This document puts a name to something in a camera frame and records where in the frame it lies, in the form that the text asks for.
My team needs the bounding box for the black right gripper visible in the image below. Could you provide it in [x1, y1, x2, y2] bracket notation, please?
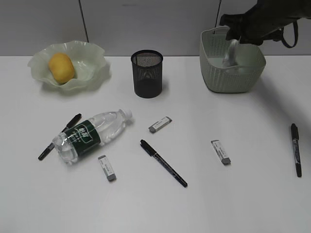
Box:
[220, 4, 284, 46]

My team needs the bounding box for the white waste paper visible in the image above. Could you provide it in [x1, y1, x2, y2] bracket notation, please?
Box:
[222, 39, 239, 68]

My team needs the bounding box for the black marker pen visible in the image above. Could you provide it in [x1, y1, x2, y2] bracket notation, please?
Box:
[140, 139, 188, 188]
[38, 113, 82, 161]
[291, 123, 302, 178]

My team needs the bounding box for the yellow mango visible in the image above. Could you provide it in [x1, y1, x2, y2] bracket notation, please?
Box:
[48, 53, 75, 84]

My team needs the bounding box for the clear water bottle green label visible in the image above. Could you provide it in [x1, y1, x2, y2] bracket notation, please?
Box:
[52, 109, 133, 164]

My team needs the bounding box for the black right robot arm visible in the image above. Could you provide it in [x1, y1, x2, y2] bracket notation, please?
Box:
[219, 0, 311, 49]

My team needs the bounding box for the pale green plastic basket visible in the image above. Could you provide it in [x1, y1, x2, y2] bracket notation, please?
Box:
[199, 26, 266, 93]

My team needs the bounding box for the black mesh pen holder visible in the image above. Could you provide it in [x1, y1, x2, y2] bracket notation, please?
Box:
[131, 50, 163, 99]

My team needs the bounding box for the white grey eraser right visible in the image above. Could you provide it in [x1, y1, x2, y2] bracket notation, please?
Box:
[211, 140, 231, 166]

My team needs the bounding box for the white grey eraser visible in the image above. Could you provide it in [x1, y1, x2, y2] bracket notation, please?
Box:
[148, 116, 173, 133]
[98, 155, 116, 182]
[211, 140, 231, 166]

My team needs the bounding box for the white grey eraser top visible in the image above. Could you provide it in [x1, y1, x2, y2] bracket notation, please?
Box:
[148, 116, 173, 133]

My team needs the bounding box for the pale green wavy plate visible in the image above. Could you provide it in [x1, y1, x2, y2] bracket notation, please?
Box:
[28, 41, 111, 92]

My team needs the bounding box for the white grey eraser left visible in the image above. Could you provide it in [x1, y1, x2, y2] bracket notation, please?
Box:
[98, 155, 116, 182]

